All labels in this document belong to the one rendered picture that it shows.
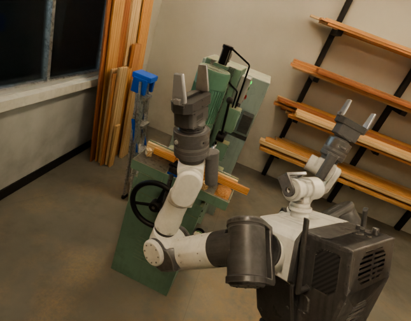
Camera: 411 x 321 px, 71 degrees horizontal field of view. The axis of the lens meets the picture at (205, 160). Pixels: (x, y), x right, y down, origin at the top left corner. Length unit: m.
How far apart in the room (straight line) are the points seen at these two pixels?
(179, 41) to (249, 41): 0.90
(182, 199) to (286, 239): 0.27
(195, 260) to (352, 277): 0.36
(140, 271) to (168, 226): 1.34
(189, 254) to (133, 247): 1.27
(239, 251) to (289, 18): 3.43
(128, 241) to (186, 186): 1.35
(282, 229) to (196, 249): 0.22
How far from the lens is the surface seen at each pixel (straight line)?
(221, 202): 1.60
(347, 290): 0.73
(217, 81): 1.49
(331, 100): 4.02
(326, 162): 1.10
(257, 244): 0.68
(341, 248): 0.71
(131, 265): 2.16
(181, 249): 0.81
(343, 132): 1.15
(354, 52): 3.99
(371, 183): 4.01
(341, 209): 1.00
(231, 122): 1.77
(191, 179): 0.70
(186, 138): 0.66
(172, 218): 0.81
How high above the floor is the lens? 1.75
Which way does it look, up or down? 26 degrees down
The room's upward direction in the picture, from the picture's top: 21 degrees clockwise
